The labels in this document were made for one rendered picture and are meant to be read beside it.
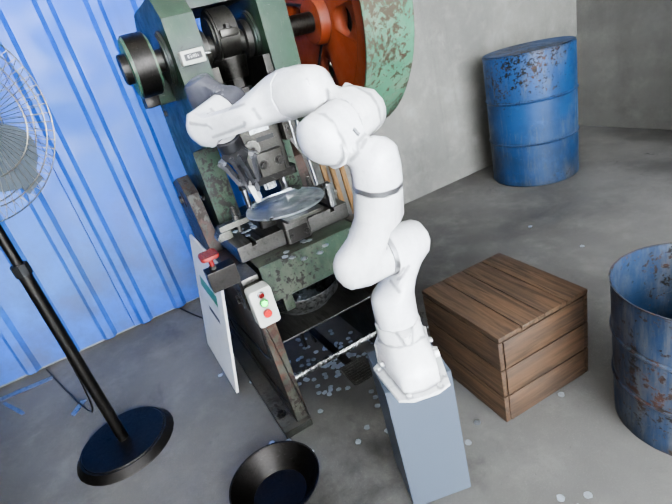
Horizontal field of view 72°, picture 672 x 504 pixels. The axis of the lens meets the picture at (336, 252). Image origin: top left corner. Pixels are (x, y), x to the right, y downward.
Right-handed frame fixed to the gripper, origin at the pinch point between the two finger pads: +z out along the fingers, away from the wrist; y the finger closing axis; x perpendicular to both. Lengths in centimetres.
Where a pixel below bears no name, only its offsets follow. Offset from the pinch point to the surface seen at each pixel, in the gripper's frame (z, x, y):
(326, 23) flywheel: -25, 51, 31
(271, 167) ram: 3.6, 17.1, 2.4
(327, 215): 27.9, 14.2, 15.1
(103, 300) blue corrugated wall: 80, 51, -136
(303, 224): 23.1, 6.6, 7.7
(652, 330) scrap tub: 37, -50, 99
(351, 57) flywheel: -15, 41, 37
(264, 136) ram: -4.9, 23.7, 2.7
